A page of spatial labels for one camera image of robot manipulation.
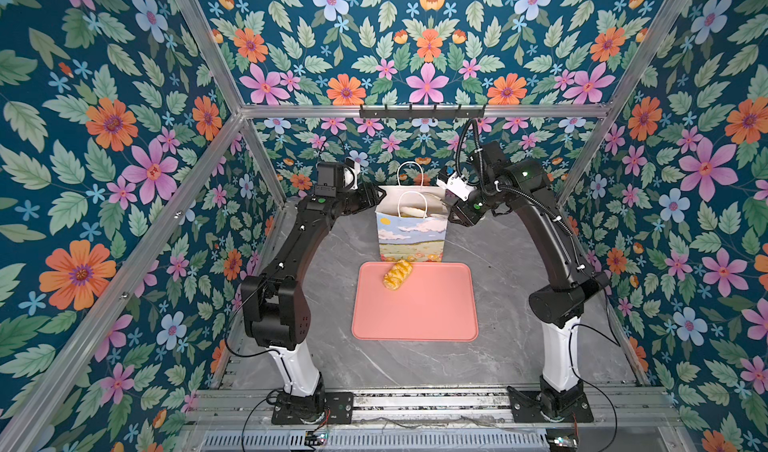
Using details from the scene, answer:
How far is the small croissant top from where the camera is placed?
947 millimetres

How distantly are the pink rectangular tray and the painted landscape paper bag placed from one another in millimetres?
50

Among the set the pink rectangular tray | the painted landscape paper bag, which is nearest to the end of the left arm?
the painted landscape paper bag

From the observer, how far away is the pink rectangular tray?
0.87 m

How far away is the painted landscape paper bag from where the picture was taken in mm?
818

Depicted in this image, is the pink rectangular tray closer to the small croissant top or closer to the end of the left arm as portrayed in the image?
the small croissant top

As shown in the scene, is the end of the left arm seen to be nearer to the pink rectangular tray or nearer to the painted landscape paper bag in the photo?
the painted landscape paper bag

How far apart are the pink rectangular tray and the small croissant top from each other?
0.01 metres

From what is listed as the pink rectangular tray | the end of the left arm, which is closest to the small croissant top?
the pink rectangular tray

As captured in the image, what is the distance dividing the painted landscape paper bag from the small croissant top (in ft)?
0.11
